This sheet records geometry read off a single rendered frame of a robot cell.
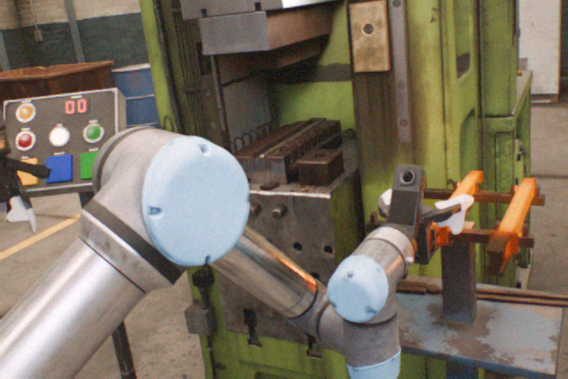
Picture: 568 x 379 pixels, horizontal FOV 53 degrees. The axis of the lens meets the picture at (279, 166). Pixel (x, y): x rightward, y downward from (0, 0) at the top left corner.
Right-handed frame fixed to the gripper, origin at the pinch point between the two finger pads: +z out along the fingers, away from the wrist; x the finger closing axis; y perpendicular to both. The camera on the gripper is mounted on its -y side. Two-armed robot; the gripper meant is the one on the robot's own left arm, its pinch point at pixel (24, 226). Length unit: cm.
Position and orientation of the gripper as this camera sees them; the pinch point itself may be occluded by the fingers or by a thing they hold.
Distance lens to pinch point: 152.6
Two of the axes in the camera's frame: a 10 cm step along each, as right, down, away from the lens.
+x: 7.4, 1.0, -6.7
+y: -6.6, 2.9, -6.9
